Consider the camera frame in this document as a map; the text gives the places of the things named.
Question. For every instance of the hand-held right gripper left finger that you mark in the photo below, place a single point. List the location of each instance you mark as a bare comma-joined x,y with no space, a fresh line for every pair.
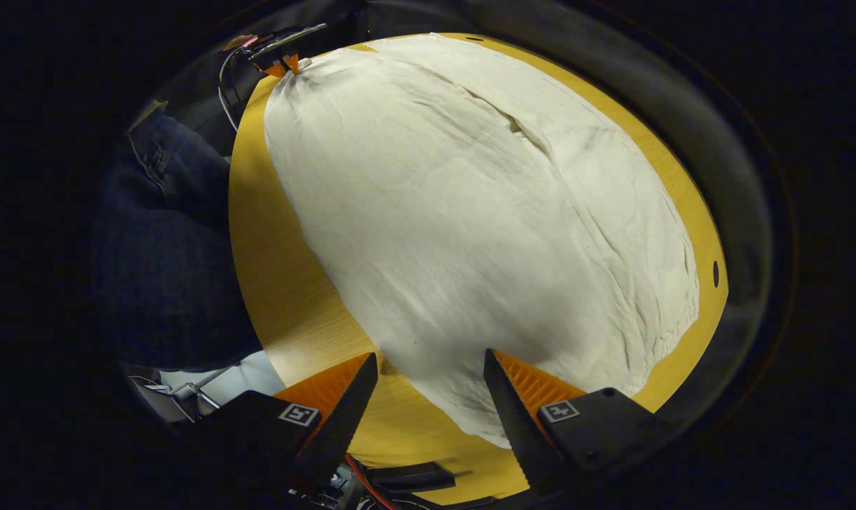
343,425

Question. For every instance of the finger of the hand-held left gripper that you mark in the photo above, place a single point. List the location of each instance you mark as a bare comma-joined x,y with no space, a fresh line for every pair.
279,68

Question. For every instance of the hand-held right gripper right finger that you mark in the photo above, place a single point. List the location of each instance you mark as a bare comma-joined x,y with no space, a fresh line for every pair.
520,425

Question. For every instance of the white jeans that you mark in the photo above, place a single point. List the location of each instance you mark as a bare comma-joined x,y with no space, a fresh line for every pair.
470,212

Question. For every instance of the person's blue denim trousers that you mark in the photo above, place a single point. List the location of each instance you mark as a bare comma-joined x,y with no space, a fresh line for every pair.
166,269

